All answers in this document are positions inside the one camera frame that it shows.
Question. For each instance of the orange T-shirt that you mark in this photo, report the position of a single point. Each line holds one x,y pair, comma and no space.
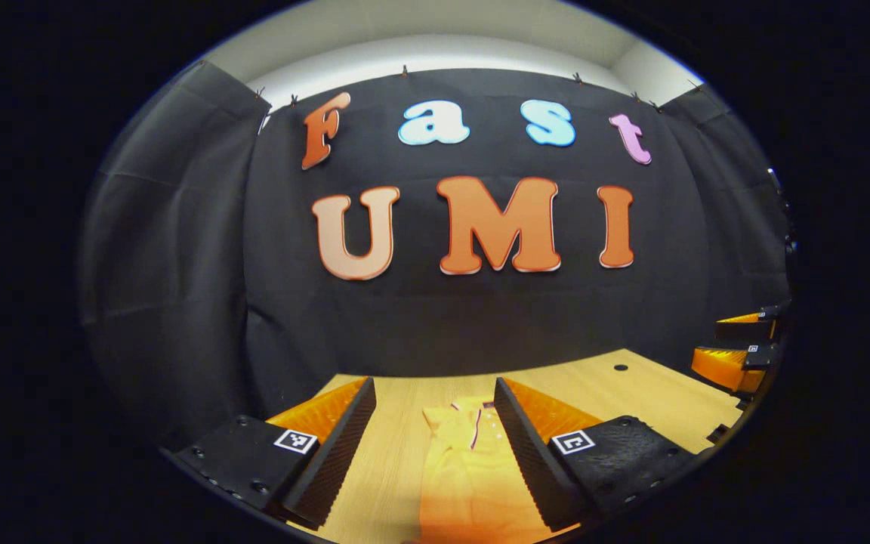
473,483

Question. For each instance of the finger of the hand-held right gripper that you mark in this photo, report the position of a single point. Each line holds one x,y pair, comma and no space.
745,329
726,369

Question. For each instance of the black backdrop cloth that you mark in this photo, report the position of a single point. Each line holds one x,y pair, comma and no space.
480,317

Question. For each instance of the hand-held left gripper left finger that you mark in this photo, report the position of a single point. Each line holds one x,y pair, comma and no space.
333,468

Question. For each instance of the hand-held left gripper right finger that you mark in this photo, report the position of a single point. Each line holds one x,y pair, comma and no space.
529,461

